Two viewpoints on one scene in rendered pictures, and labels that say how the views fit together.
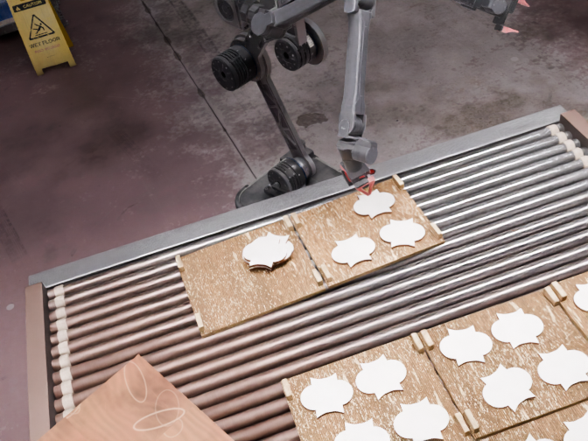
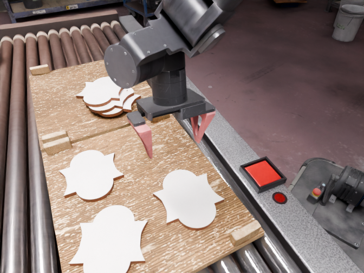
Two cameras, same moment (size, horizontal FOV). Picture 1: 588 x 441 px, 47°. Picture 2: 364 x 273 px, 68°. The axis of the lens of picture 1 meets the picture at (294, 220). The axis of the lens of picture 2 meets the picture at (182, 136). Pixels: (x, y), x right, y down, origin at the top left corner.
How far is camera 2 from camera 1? 2.05 m
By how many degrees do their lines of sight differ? 53
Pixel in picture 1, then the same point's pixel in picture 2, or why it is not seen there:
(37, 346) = (62, 19)
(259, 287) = (68, 100)
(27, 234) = (260, 80)
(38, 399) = (17, 25)
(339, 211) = (177, 156)
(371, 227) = (136, 196)
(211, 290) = (78, 74)
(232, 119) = not seen: outside the picture
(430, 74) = not seen: outside the picture
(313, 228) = not seen: hidden behind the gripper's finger
